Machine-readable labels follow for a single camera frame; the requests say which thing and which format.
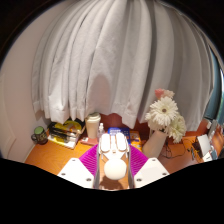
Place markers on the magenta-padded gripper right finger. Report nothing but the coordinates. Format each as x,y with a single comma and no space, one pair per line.
151,171

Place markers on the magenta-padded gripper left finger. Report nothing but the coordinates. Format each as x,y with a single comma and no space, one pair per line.
76,173

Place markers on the white computer mouse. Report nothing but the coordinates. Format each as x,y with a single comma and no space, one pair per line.
115,169

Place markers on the white ceramic vase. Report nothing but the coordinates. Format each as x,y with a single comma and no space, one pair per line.
154,145

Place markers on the red flat book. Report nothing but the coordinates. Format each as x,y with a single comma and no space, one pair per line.
87,140

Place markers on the orange cover book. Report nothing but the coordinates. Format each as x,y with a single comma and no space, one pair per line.
136,138

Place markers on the thick dark book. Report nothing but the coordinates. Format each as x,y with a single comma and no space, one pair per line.
61,136

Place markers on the thin dark book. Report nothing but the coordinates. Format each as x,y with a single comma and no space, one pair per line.
61,132

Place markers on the blue cover book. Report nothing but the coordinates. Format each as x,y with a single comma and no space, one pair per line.
126,130

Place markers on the clear spray bottle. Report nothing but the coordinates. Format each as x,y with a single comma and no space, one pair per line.
100,131

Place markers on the beige tumbler cup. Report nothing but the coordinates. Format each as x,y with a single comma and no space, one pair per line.
92,126

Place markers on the dark mug green inside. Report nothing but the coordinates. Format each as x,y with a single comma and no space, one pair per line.
40,136

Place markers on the white box device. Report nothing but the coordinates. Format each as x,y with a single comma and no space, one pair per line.
204,144

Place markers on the white gerbera flower bouquet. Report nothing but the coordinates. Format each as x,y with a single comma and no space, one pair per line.
164,111

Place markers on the white pleated curtain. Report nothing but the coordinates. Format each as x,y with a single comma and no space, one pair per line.
116,56

